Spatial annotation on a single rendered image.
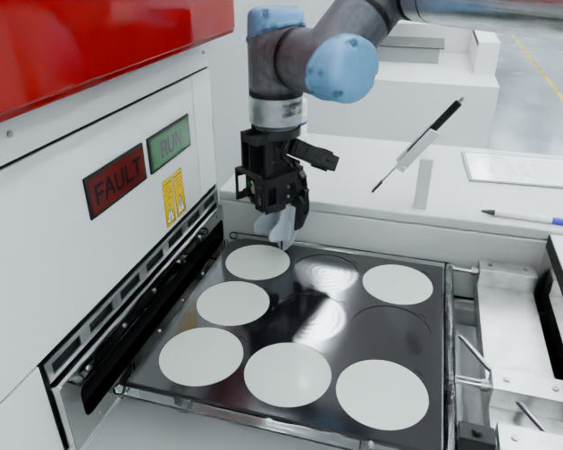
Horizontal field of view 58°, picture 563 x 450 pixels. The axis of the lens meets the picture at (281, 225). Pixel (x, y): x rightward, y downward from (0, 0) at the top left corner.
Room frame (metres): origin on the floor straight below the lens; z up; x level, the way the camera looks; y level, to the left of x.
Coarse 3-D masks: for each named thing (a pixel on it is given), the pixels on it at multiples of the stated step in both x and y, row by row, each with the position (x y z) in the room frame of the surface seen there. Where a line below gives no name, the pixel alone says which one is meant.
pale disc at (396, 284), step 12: (372, 276) 0.63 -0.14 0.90; (384, 276) 0.63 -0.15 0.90; (396, 276) 0.63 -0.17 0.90; (408, 276) 0.63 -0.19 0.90; (420, 276) 0.63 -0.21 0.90; (372, 288) 0.60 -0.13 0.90; (384, 288) 0.60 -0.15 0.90; (396, 288) 0.60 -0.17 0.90; (408, 288) 0.60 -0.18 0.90; (420, 288) 0.60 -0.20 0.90; (432, 288) 0.60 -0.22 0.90; (384, 300) 0.57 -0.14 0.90; (396, 300) 0.57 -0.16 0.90; (408, 300) 0.57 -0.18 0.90; (420, 300) 0.57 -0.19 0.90
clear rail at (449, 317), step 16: (448, 272) 0.63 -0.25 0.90; (448, 288) 0.59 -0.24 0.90; (448, 304) 0.56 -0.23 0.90; (448, 320) 0.52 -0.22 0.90; (448, 336) 0.49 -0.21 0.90; (448, 352) 0.46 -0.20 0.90; (448, 368) 0.44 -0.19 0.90; (448, 384) 0.41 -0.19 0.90; (448, 400) 0.39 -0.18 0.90; (448, 416) 0.37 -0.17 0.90; (448, 432) 0.35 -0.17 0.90; (448, 448) 0.33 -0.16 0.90
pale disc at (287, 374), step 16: (256, 352) 0.47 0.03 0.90; (272, 352) 0.47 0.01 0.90; (288, 352) 0.47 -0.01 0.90; (304, 352) 0.47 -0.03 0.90; (256, 368) 0.44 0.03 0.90; (272, 368) 0.44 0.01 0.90; (288, 368) 0.44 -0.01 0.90; (304, 368) 0.44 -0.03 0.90; (320, 368) 0.44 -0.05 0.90; (256, 384) 0.41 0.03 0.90; (272, 384) 0.41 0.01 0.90; (288, 384) 0.41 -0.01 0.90; (304, 384) 0.41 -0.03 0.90; (320, 384) 0.41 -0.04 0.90; (272, 400) 0.39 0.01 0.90; (288, 400) 0.39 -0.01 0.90; (304, 400) 0.39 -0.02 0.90
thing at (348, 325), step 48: (240, 240) 0.73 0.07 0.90; (288, 288) 0.60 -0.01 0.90; (336, 288) 0.60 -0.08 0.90; (240, 336) 0.49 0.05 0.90; (288, 336) 0.50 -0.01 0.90; (336, 336) 0.49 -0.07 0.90; (384, 336) 0.50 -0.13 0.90; (432, 336) 0.49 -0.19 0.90; (144, 384) 0.41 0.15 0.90; (240, 384) 0.41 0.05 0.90; (336, 384) 0.41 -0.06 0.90; (432, 384) 0.41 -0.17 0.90; (336, 432) 0.35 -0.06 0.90; (384, 432) 0.35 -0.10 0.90; (432, 432) 0.35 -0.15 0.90
